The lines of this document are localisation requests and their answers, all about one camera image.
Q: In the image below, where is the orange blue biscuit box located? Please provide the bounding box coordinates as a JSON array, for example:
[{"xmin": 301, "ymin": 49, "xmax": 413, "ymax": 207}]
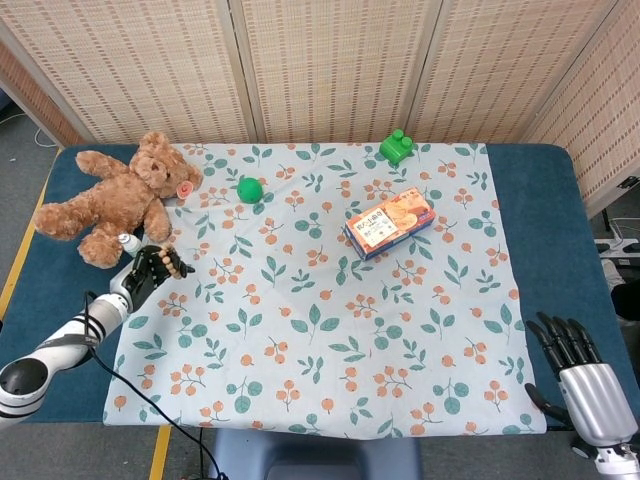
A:
[{"xmin": 343, "ymin": 187, "xmax": 437, "ymax": 262}]

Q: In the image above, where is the small white bottle green label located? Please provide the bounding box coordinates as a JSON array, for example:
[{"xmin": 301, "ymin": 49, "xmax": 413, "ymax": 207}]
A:
[{"xmin": 117, "ymin": 232, "xmax": 144, "ymax": 256}]

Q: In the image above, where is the woven bamboo folding screen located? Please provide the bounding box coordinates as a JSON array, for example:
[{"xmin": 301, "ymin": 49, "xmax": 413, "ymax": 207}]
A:
[{"xmin": 0, "ymin": 0, "xmax": 640, "ymax": 219}]

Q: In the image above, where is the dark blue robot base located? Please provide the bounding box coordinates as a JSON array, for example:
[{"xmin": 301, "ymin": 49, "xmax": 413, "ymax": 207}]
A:
[{"xmin": 207, "ymin": 428, "xmax": 424, "ymax": 480}]

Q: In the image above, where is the brown teddy bear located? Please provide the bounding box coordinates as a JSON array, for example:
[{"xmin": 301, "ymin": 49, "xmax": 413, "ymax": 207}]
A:
[{"xmin": 32, "ymin": 130, "xmax": 204, "ymax": 270}]

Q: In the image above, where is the green toy building block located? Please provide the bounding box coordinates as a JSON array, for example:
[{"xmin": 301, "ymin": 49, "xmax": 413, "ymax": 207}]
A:
[{"xmin": 378, "ymin": 128, "xmax": 417, "ymax": 166}]

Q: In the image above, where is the floral leaf print tablecloth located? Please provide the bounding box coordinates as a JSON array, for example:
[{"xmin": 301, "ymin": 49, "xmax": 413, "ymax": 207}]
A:
[{"xmin": 102, "ymin": 142, "xmax": 547, "ymax": 439}]

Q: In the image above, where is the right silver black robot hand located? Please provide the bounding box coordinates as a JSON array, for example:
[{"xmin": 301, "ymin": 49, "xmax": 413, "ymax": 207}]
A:
[{"xmin": 523, "ymin": 312, "xmax": 640, "ymax": 447}]

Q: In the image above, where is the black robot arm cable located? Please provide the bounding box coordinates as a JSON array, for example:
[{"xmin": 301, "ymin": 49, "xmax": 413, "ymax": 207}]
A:
[{"xmin": 82, "ymin": 291, "xmax": 224, "ymax": 480}]

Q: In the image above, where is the green ball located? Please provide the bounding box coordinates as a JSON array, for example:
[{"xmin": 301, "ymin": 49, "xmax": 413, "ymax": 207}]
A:
[{"xmin": 236, "ymin": 176, "xmax": 265, "ymax": 204}]

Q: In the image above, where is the dark blue padded table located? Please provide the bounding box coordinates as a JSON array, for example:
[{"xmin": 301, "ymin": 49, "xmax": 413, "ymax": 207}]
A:
[{"xmin": 0, "ymin": 143, "xmax": 640, "ymax": 434}]

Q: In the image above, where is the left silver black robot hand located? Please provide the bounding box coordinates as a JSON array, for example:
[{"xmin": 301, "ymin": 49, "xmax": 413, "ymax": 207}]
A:
[{"xmin": 108, "ymin": 244, "xmax": 197, "ymax": 316}]

